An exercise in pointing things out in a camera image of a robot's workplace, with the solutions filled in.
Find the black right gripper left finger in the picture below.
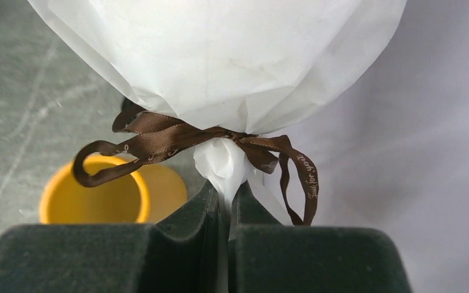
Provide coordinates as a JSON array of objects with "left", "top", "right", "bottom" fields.
[{"left": 0, "top": 183, "right": 219, "bottom": 292}]

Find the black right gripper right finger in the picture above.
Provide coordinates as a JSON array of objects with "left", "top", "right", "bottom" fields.
[{"left": 228, "top": 183, "right": 412, "bottom": 292}]

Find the brown satin ribbon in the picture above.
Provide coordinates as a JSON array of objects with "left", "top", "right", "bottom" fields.
[{"left": 72, "top": 104, "right": 319, "bottom": 226}]

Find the white wrapping paper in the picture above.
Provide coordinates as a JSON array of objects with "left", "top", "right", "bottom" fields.
[{"left": 31, "top": 1, "right": 406, "bottom": 292}]

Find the yellow cylindrical vase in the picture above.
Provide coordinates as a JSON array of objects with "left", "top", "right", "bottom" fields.
[{"left": 38, "top": 163, "right": 188, "bottom": 224}]

